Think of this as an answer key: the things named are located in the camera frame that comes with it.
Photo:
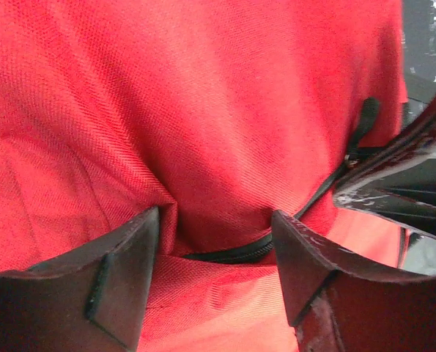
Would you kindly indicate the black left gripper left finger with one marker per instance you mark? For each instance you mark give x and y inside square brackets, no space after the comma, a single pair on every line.
[92,298]

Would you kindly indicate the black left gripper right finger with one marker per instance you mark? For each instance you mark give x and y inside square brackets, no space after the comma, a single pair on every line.
[338,300]

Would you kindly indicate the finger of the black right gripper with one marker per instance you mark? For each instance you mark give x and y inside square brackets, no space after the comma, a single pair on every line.
[399,182]

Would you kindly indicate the red backpack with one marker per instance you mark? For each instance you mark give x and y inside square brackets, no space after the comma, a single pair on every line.
[217,112]

